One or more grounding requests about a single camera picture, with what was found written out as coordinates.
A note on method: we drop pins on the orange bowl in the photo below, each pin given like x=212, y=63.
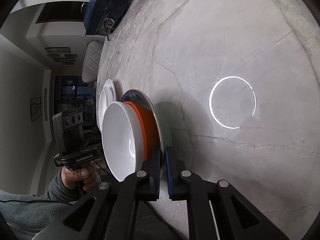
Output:
x=147, y=130

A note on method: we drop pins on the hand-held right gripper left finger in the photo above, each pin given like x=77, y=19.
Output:
x=155, y=175

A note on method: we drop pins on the white quilted chair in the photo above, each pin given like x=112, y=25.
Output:
x=91, y=60

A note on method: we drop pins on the person's grey jacket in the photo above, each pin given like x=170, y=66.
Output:
x=25, y=217

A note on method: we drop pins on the dark wall frame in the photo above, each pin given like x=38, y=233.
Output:
x=63, y=60
x=57, y=50

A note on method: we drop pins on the person's dark trousers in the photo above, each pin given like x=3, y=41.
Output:
x=155, y=222

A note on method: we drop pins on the dark glass cabinet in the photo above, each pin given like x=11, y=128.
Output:
x=70, y=87

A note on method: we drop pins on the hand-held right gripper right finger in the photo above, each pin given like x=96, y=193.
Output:
x=168, y=172

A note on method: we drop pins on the dark blue electric grill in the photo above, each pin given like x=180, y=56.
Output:
x=95, y=12

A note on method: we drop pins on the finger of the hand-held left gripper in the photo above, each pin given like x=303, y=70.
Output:
x=93, y=145

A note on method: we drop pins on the person's left hand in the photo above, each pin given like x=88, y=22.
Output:
x=77, y=176

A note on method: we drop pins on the white bowl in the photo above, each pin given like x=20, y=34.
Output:
x=120, y=140

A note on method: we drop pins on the person's left forearm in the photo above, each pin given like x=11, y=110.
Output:
x=56, y=190

